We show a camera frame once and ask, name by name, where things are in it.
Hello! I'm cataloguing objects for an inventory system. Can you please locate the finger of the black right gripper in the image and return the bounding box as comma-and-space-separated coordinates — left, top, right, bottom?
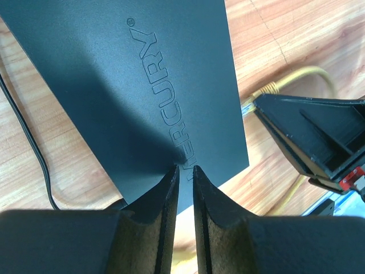
254, 94, 364, 180
309, 176, 342, 194

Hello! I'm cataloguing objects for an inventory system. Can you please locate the black power cable switch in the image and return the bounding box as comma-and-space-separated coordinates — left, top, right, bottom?
0, 54, 128, 215

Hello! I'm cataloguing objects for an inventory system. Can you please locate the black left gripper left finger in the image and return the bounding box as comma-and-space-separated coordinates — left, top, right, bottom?
1, 166, 179, 273

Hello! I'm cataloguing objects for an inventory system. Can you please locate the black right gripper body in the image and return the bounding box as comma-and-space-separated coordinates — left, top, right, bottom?
339, 165, 365, 202

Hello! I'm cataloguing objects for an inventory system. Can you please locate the yellow ethernet cable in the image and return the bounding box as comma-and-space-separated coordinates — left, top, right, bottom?
241, 66, 338, 217

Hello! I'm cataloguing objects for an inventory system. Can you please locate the black network switch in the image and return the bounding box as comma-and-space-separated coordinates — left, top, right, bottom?
1, 1, 249, 210

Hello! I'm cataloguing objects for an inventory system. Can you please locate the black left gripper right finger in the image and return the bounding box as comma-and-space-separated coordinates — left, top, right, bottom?
193, 166, 364, 273

